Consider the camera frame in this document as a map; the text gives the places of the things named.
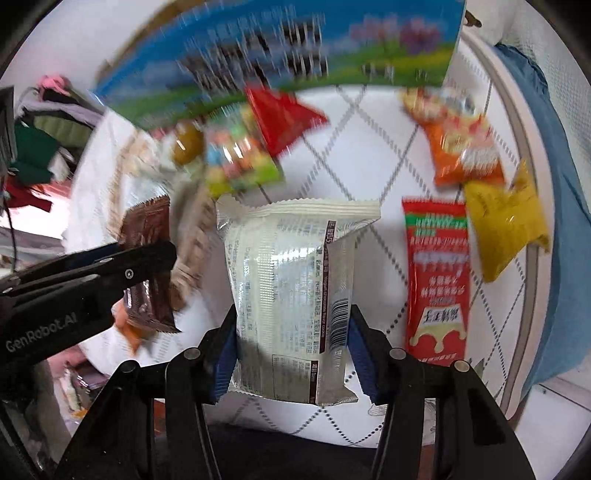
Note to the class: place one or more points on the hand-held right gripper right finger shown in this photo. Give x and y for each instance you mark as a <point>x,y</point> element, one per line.
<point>364,355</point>

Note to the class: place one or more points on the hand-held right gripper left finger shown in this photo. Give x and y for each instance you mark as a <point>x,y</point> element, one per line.
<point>222,353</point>

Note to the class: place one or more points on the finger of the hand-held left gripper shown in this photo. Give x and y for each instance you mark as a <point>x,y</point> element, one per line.
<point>83,258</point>
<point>138,265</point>

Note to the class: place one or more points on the brown snack packet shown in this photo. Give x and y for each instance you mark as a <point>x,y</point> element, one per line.
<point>147,221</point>

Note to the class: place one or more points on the white snack packet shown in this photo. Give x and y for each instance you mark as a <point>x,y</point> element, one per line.
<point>286,286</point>

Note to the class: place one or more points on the long red snack packet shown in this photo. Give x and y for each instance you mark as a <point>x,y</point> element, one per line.
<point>436,277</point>

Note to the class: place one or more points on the round brown snack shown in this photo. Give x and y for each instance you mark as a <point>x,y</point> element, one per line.
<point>187,143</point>

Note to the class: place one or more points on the colourful candy ball bag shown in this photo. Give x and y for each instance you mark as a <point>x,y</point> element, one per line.
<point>242,157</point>

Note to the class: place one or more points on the yellow snack packet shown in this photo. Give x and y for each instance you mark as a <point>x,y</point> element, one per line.
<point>503,221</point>

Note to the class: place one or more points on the orange chips packet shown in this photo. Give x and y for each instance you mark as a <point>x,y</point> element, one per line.
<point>461,143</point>

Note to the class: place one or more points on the cardboard box with blue print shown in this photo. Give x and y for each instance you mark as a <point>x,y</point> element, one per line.
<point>286,46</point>

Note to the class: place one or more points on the small orange snack packet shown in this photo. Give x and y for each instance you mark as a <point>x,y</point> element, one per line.
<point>131,337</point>

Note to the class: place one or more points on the pile of clothes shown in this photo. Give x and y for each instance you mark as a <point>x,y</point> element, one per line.
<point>37,152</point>

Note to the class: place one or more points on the pink plush item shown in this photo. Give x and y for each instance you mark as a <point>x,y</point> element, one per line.
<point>53,83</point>

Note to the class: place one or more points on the blue cloth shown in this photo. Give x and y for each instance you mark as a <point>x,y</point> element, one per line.
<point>561,207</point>

